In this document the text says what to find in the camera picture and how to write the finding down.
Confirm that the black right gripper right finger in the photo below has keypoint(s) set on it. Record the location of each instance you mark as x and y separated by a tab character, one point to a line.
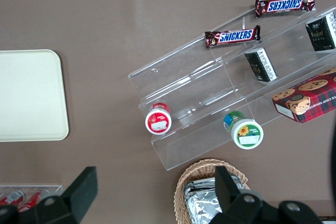
228	192

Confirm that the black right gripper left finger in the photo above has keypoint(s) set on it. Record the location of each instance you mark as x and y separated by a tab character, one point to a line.
78	190

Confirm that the light wicker basket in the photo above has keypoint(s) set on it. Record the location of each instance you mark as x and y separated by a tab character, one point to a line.
181	195

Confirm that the beige plastic tray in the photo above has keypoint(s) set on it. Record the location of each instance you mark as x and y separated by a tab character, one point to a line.
31	95

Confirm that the clear acrylic bottle rack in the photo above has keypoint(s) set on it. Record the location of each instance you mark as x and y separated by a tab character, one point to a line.
56	188

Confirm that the foil wrapped pack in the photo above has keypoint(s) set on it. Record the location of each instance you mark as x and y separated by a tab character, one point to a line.
199	186
202	209

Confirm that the red cola bottle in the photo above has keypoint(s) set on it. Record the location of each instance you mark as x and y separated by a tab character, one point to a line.
11	197
31	200

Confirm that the green lid snack cup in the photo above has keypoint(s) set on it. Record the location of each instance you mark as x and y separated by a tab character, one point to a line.
246	134

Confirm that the red lid snack cup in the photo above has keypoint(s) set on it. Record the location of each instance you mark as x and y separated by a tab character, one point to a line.
158	121

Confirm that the clear acrylic stepped shelf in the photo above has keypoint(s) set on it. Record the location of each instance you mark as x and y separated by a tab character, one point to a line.
178	82

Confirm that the red tartan cookie box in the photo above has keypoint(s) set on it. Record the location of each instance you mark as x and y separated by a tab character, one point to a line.
309	98

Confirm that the black tissue pack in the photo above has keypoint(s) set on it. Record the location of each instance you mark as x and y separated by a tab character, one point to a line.
321	35
261	65

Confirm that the Snickers chocolate bar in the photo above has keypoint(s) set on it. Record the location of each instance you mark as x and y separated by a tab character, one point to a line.
233	36
284	5

